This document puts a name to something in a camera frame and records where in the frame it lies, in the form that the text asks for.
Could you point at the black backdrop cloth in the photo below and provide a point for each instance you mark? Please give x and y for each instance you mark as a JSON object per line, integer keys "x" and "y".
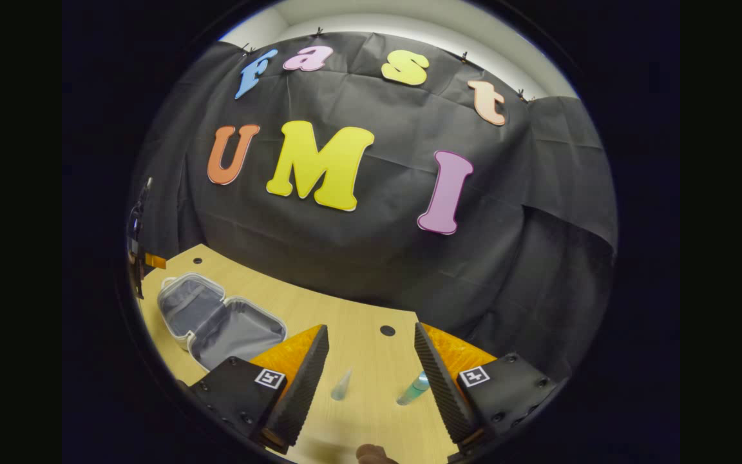
{"x": 377, "y": 270}

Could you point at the teal skin care bottle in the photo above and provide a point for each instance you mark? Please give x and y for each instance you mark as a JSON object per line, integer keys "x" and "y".
{"x": 413, "y": 390}

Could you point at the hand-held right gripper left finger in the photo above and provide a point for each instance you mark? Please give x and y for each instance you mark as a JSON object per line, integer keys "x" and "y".
{"x": 300, "y": 393}

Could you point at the clear skin care bottle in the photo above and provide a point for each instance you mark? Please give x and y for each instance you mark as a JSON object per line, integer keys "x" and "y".
{"x": 341, "y": 388}

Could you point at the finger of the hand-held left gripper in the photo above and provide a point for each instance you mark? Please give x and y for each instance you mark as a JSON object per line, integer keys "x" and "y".
{"x": 156, "y": 261}

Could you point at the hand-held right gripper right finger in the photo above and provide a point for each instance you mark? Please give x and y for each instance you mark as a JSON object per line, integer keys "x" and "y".
{"x": 445, "y": 386}

